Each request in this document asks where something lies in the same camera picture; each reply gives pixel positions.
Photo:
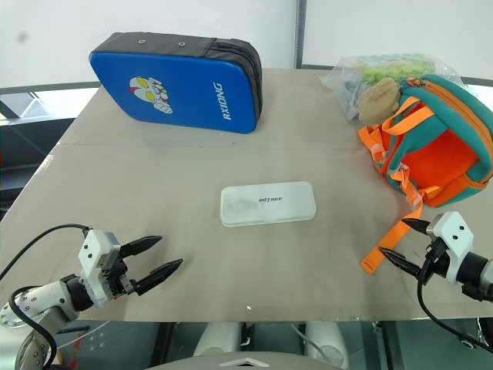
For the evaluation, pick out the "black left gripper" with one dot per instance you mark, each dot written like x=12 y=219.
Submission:
x=115 y=275

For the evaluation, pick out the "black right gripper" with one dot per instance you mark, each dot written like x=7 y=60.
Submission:
x=437 y=258

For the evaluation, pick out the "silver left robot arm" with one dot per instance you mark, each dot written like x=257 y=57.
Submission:
x=42 y=298

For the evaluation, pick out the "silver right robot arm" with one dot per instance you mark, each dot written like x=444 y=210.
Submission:
x=477 y=271

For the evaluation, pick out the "teal and orange backpack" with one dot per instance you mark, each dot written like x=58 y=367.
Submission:
x=443 y=154

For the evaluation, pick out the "white plastic case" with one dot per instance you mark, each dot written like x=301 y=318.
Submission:
x=267 y=203

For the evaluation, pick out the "white rounded robot leg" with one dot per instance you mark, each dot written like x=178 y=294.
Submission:
x=217 y=337
x=325 y=339

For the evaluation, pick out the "grey robot torso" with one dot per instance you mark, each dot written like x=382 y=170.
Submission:
x=246 y=364

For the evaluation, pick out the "tan plush toy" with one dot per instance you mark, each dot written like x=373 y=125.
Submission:
x=377 y=100

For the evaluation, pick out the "blue kick pad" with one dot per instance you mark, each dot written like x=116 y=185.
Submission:
x=173 y=96

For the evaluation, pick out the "clear plastic bag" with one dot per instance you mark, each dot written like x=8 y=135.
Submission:
x=350 y=86

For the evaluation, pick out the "grey vertical pole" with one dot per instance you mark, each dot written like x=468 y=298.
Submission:
x=300 y=34

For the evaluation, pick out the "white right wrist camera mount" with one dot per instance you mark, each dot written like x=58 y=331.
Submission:
x=454 y=241

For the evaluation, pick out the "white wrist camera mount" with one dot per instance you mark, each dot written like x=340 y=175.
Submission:
x=92 y=252
x=454 y=241

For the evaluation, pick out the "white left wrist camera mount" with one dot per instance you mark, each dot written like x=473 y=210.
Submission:
x=92 y=252

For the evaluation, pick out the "dark metal rail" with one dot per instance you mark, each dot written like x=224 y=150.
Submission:
x=38 y=89

